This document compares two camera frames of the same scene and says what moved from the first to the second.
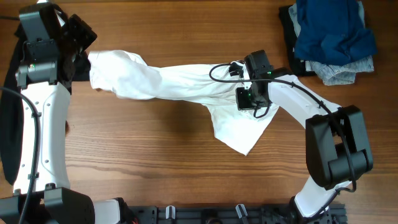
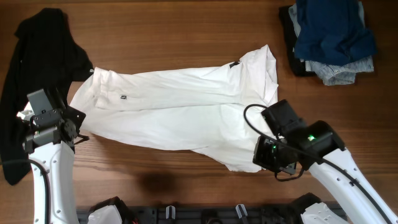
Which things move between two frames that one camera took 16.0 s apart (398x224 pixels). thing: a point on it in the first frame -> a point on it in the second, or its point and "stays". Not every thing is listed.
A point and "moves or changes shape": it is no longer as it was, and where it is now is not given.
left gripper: x=75 y=23 -> x=78 y=116
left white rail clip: x=167 y=212 stays
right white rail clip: x=238 y=211 stays
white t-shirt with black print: x=126 y=76 moves or changes shape
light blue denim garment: x=337 y=73 stays
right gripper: x=242 y=103 -> x=260 y=157
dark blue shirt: x=332 y=32 stays
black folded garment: x=297 y=66 stays
